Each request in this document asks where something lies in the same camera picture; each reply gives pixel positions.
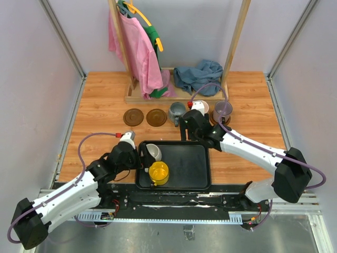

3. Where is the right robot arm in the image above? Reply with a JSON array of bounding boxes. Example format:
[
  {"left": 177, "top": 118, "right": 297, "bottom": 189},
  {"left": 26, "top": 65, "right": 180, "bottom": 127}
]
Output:
[{"left": 180, "top": 109, "right": 312, "bottom": 211}]

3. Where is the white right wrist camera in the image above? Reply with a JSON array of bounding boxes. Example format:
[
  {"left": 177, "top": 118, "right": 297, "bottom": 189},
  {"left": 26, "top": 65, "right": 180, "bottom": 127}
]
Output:
[{"left": 192, "top": 101, "right": 205, "bottom": 115}]

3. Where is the white speckled mug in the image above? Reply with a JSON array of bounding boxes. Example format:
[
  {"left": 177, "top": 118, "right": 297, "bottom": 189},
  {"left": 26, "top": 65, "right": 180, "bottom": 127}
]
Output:
[{"left": 144, "top": 143, "right": 162, "bottom": 173}]

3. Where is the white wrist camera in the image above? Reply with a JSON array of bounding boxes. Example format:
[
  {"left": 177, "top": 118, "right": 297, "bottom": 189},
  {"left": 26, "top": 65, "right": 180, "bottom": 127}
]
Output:
[
  {"left": 192, "top": 101, "right": 205, "bottom": 115},
  {"left": 120, "top": 130, "right": 136, "bottom": 149}
]

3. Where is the purple glass mug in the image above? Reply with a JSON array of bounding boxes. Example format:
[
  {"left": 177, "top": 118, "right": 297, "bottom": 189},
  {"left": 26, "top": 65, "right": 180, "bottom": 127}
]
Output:
[{"left": 213, "top": 101, "right": 233, "bottom": 121}]

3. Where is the yellow clothes hanger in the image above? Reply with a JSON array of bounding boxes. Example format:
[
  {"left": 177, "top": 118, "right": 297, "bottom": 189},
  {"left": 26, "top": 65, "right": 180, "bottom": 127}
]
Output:
[{"left": 124, "top": 1, "right": 164, "bottom": 52}]

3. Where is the black plastic tray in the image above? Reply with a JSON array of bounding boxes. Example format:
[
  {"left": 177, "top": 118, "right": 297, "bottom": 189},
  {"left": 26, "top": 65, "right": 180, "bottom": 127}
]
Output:
[{"left": 135, "top": 140, "right": 211, "bottom": 190}]

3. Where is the blue crumpled cloth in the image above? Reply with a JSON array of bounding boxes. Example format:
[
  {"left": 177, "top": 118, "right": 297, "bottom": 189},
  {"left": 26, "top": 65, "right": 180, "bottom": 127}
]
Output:
[{"left": 173, "top": 60, "right": 223, "bottom": 95}]

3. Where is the green garment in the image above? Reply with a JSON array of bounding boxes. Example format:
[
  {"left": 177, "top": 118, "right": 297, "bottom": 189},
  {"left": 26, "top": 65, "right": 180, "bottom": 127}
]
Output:
[{"left": 117, "top": 1, "right": 170, "bottom": 99}]

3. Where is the brown wooden coaster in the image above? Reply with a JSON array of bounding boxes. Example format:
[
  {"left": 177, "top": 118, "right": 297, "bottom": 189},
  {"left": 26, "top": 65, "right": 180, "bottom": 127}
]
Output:
[
  {"left": 123, "top": 108, "right": 144, "bottom": 127},
  {"left": 146, "top": 109, "right": 167, "bottom": 127},
  {"left": 210, "top": 113, "right": 231, "bottom": 125}
]

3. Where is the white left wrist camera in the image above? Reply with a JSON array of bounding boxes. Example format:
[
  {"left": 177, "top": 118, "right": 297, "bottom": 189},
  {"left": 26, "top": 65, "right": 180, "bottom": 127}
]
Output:
[{"left": 120, "top": 130, "right": 136, "bottom": 149}]

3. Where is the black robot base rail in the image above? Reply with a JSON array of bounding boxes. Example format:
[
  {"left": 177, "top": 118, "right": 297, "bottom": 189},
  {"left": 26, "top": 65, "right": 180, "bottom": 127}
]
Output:
[{"left": 51, "top": 183, "right": 280, "bottom": 219}]

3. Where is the pink mug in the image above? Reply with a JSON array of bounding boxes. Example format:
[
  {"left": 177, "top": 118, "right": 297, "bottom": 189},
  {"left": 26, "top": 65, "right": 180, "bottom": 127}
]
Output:
[{"left": 200, "top": 100, "right": 209, "bottom": 113}]

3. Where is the wooden clothes rack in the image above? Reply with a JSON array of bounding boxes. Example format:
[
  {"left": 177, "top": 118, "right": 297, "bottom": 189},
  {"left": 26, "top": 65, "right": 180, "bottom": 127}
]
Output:
[{"left": 108, "top": 1, "right": 251, "bottom": 104}]

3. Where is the pink shirt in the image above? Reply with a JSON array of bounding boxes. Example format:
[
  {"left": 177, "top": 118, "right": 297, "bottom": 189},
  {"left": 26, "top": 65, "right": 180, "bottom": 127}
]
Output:
[{"left": 119, "top": 11, "right": 176, "bottom": 99}]

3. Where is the grey mug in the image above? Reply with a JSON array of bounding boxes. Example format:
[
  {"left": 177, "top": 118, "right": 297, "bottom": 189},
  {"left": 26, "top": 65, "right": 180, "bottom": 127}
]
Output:
[{"left": 167, "top": 102, "right": 186, "bottom": 127}]

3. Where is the yellow mug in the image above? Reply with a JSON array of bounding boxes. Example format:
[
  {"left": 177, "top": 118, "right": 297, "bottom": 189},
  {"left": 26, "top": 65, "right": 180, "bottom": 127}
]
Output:
[{"left": 148, "top": 161, "right": 170, "bottom": 187}]

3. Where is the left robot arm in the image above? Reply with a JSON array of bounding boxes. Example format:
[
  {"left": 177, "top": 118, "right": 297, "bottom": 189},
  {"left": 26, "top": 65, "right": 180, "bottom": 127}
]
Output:
[{"left": 9, "top": 141, "right": 162, "bottom": 250}]

